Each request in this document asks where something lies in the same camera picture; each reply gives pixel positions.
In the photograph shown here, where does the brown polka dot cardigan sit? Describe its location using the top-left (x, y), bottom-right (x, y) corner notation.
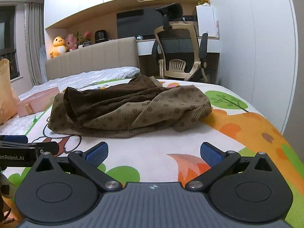
top-left (48, 76), bottom-right (212, 138)

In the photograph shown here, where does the white quilted mattress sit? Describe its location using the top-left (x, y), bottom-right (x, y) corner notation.
top-left (1, 66), bottom-right (140, 135)

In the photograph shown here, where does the orange paper bag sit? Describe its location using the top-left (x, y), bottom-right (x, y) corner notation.
top-left (0, 59), bottom-right (20, 125)

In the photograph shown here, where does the pink cardboard box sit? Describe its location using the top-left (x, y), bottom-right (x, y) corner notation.
top-left (17, 87), bottom-right (59, 117)

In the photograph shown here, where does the yellow plush toy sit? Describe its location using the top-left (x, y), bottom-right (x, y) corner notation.
top-left (50, 36), bottom-right (68, 58)

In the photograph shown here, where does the pink plush toy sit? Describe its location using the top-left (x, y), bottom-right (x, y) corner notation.
top-left (65, 34), bottom-right (78, 51)

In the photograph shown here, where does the potted plant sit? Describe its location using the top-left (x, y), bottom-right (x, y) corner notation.
top-left (76, 31), bottom-right (93, 48)

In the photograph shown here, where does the beige upholstered headboard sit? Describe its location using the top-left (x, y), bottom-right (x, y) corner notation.
top-left (45, 37), bottom-right (139, 80)

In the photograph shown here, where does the beige mesh office chair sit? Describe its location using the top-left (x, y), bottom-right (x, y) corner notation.
top-left (151, 3), bottom-right (210, 83)

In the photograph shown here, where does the black speaker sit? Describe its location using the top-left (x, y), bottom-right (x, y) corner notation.
top-left (94, 30), bottom-right (109, 44)

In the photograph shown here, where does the grey curtain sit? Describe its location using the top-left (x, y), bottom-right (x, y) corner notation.
top-left (24, 2), bottom-right (44, 86)

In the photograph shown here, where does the white desk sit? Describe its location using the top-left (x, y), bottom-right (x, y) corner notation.
top-left (137, 38), bottom-right (220, 56)

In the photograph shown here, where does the white box on desk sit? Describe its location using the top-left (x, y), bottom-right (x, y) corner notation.
top-left (196, 5), bottom-right (219, 38)

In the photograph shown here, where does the black monitor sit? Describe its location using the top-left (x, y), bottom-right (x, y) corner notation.
top-left (116, 7), bottom-right (163, 40)

